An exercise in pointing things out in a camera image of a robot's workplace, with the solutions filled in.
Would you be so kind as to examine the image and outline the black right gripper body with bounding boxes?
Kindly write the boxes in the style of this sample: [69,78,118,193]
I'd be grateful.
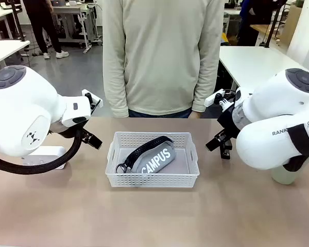
[217,106,242,142]

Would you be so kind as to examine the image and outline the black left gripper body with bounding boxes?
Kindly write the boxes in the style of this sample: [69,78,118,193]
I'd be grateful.
[50,119,90,139]

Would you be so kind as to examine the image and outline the grey CAMPUS pencil case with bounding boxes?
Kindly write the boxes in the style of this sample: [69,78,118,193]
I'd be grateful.
[115,135,177,176]

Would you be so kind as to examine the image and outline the white perforated plastic basket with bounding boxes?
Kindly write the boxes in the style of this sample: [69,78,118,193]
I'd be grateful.
[105,131,200,189]

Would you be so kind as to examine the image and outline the pale green plastic cup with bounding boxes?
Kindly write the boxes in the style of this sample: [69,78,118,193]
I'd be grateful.
[270,156,309,186]

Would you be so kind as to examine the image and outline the person in cream sweater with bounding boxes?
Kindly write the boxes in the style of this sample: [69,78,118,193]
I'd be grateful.
[102,0,226,119]

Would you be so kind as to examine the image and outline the wooden top table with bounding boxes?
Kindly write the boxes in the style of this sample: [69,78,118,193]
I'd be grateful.
[249,24,273,36]

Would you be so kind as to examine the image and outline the white side table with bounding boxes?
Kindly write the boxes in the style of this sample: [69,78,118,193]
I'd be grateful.
[0,40,31,72]

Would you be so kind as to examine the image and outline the person in blue jacket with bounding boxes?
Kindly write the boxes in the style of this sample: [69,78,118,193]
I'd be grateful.
[236,0,273,47]

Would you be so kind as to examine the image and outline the black clamp pole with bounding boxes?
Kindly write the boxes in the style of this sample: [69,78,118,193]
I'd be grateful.
[262,0,284,49]

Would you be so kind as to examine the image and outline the person in black clothes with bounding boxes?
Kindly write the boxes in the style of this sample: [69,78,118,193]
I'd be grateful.
[23,0,70,60]

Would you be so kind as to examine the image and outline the tall cardboard box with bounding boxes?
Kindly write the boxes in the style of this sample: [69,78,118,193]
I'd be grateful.
[280,4,301,47]

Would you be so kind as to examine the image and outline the white desk with metal legs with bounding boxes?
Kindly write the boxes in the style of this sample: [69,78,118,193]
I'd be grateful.
[52,3,104,55]

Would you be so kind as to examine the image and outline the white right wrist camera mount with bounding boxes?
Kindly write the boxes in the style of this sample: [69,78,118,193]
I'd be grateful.
[204,88,234,112]

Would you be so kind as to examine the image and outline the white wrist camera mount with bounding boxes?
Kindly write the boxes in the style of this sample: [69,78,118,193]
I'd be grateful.
[81,89,104,115]
[204,88,234,112]

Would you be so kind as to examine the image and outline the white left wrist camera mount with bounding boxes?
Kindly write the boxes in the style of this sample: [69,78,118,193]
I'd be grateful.
[81,89,104,115]

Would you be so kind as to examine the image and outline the black sleeved left arm cable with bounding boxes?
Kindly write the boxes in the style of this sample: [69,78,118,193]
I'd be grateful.
[0,128,83,176]

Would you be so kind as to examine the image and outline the black right arm cable strap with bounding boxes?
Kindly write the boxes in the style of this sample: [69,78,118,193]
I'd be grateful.
[282,123,309,172]

